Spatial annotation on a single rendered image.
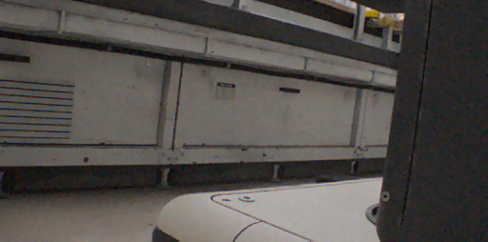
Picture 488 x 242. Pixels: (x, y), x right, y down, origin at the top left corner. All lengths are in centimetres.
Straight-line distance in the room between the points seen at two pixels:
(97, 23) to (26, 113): 39
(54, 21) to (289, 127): 132
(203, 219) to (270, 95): 163
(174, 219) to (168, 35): 101
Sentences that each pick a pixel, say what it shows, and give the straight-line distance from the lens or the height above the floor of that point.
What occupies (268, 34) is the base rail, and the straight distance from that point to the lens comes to 181.
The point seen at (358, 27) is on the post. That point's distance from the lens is 230.
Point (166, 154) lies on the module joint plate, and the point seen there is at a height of 14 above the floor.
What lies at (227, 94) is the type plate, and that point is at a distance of 205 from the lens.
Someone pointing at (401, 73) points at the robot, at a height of 47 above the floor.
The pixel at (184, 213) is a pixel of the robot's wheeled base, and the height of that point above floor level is 26.
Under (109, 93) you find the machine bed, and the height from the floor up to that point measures 35.
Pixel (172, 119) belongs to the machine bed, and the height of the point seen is 28.
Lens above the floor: 44
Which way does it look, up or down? 3 degrees down
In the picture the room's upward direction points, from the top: 7 degrees clockwise
